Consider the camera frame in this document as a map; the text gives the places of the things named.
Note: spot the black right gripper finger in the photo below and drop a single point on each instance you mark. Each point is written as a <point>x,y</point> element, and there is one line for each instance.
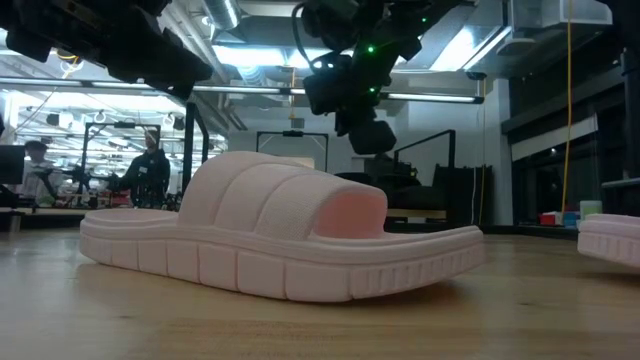
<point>372,139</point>
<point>343,122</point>

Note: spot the pink slide sandal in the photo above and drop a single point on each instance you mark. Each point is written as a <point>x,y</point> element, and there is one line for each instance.
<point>260,240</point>
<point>610,240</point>

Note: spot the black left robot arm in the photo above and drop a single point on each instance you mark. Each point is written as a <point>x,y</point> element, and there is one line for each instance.
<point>50,25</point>

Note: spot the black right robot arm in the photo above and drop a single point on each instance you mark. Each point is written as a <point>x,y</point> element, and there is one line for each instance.
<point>400,15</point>

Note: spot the long ceiling light bar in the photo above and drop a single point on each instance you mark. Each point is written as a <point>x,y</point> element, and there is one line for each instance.
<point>430,97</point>

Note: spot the black upright case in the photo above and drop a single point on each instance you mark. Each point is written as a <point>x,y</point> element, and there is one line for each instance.
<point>465,195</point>

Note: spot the person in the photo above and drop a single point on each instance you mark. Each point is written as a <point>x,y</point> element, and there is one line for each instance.
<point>37,175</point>
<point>147,175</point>

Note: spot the black monitor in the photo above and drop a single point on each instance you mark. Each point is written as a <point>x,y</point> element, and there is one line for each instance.
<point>11,165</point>

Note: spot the red box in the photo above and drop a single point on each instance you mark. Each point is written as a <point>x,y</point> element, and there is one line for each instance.
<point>547,219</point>

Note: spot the blue container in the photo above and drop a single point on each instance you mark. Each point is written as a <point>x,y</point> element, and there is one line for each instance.
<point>571,219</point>

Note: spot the black rig frame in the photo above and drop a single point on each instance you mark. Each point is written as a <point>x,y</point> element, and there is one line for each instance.
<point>292,134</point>
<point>120,125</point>

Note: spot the wooden shelf black metal frame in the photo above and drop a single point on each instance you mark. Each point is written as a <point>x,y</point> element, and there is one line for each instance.
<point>195,150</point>

